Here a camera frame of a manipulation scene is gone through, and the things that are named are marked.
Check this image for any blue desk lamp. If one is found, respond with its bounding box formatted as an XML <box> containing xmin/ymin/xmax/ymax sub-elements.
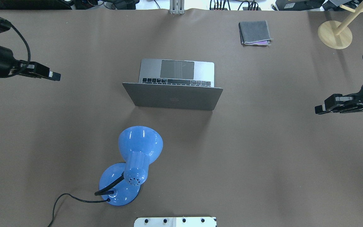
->
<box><xmin>95</xmin><ymin>125</ymin><xmax>163</xmax><ymax>206</ymax></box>

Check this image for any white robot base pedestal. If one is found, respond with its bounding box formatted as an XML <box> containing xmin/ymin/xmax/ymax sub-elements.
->
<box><xmin>134</xmin><ymin>217</ymin><xmax>217</xmax><ymax>227</ymax></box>

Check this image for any black lamp power cable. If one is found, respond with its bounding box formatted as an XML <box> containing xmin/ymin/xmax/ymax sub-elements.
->
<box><xmin>47</xmin><ymin>193</ymin><xmax>111</xmax><ymax>227</ymax></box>

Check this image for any wooden cup stand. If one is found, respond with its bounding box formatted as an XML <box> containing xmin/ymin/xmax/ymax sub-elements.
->
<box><xmin>317</xmin><ymin>1</ymin><xmax>363</xmax><ymax>50</ymax></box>

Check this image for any grey laptop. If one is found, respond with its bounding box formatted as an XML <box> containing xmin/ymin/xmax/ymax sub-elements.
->
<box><xmin>122</xmin><ymin>58</ymin><xmax>223</xmax><ymax>111</ymax></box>

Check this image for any aluminium frame post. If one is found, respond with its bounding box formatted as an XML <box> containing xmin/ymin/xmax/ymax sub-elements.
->
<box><xmin>169</xmin><ymin>0</ymin><xmax>185</xmax><ymax>15</ymax></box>

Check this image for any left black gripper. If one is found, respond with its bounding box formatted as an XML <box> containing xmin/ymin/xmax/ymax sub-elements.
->
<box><xmin>0</xmin><ymin>46</ymin><xmax>61</xmax><ymax>81</ymax></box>

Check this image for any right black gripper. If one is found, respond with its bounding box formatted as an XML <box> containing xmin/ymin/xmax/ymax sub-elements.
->
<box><xmin>314</xmin><ymin>85</ymin><xmax>363</xmax><ymax>115</ymax></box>

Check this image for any folded grey cloth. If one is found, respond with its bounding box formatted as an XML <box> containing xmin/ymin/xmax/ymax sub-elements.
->
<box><xmin>238</xmin><ymin>20</ymin><xmax>272</xmax><ymax>46</ymax></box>

